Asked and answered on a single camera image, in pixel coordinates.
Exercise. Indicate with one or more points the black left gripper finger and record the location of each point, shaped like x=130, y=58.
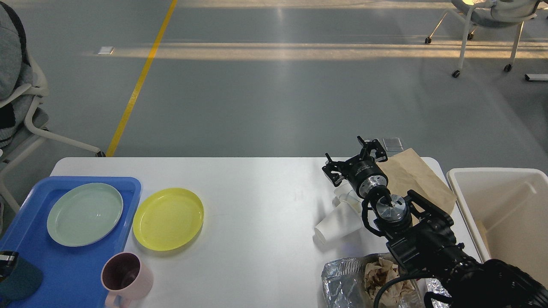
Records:
x=8, y=260

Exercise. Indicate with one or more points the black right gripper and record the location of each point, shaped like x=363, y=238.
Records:
x=360, y=171

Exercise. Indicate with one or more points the dark teal mug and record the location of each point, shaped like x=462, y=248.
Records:
x=23, y=281

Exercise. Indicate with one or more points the pink mug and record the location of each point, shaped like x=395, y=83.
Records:
x=126, y=278

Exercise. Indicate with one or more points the yellow plate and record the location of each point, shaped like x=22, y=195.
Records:
x=168, y=219

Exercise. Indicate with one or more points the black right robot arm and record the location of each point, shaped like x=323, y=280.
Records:
x=420, y=239

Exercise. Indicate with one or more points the clear plastic cup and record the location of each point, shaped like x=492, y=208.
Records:
x=345, y=193

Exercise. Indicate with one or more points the small clear plastic lid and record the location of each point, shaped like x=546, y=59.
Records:
x=393, y=144

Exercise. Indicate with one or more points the brown paper bag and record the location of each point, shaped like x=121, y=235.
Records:
x=408, y=171

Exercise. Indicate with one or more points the white paper cup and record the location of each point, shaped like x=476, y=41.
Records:
x=343, y=220

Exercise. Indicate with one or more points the blue plastic tray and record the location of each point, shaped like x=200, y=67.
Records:
x=71, y=275

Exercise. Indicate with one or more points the pale green plate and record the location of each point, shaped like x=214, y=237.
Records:
x=85, y=215

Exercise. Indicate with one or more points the crumpled brown paper napkin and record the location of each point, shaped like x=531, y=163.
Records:
x=380, y=272

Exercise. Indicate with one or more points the aluminium foil sheet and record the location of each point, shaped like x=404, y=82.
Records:
x=343, y=284

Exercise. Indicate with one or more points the white plastic bin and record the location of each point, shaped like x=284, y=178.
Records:
x=506, y=212

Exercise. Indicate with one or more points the white office chair left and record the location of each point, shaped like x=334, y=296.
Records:
x=23, y=86

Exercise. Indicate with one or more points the white office chair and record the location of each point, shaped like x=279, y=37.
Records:
x=489, y=14
x=23, y=86

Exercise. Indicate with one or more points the white bar on floor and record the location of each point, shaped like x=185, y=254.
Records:
x=536, y=77

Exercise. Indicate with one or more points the white office chair right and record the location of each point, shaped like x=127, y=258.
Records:
x=489, y=14

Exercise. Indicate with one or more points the white floor socket plate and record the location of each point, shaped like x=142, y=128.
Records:
x=106, y=50

